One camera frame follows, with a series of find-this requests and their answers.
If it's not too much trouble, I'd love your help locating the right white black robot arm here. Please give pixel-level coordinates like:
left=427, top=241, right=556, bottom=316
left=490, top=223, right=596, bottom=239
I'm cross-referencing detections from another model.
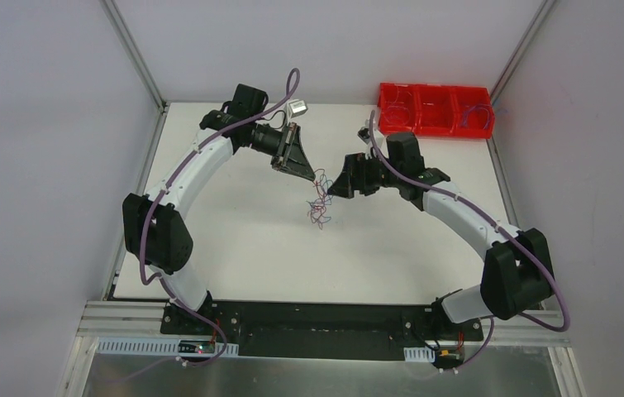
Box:
left=328, top=127, right=555, bottom=339

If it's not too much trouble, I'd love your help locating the aluminium frame post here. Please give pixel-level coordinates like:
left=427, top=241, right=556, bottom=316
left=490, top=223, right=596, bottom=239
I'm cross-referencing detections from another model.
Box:
left=490, top=0, right=560, bottom=103
left=99, top=0, right=167, bottom=113

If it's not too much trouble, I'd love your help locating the right aluminium frame post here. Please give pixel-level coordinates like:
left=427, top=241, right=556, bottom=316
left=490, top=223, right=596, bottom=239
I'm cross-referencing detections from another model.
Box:
left=490, top=0, right=560, bottom=103

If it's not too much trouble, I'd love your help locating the red three-compartment plastic bin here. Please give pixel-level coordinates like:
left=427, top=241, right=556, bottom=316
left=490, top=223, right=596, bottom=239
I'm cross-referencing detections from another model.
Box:
left=378, top=83, right=496, bottom=140

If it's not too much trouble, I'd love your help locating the lavender thin cable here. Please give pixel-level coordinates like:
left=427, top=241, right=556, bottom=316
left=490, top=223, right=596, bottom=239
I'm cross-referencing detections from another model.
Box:
left=459, top=98, right=507, bottom=132

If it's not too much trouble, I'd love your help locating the white slotted cable duct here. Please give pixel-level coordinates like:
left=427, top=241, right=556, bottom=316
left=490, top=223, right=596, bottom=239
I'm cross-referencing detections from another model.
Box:
left=96, top=337, right=239, bottom=359

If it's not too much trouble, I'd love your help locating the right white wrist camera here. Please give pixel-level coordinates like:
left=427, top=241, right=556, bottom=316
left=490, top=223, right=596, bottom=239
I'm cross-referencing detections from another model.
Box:
left=357, top=127, right=372, bottom=145

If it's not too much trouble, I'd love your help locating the aluminium front rail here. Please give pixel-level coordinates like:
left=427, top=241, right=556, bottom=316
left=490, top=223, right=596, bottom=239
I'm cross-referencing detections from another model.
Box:
left=77, top=301, right=571, bottom=347

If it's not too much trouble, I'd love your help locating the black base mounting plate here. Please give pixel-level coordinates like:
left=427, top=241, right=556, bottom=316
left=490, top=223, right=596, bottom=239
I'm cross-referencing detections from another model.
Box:
left=160, top=300, right=483, bottom=361

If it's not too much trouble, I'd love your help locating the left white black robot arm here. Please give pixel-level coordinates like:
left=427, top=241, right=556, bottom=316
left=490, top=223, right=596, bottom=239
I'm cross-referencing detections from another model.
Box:
left=122, top=84, right=315, bottom=335

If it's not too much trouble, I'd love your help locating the pink thin cable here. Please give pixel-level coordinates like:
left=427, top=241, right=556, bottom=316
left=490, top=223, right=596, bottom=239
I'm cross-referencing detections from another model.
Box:
left=383, top=84, right=419, bottom=132

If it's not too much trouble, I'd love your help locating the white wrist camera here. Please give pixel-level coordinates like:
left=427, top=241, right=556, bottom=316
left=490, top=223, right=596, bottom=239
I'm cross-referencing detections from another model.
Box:
left=285, top=99, right=308, bottom=119
left=357, top=127, right=372, bottom=145

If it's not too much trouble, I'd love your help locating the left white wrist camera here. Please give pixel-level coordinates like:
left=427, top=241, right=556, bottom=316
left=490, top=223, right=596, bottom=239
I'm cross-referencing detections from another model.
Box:
left=285, top=99, right=308, bottom=119

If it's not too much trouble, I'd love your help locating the left aluminium frame post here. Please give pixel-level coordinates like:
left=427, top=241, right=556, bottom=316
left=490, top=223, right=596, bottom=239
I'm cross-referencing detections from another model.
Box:
left=99, top=0, right=167, bottom=113

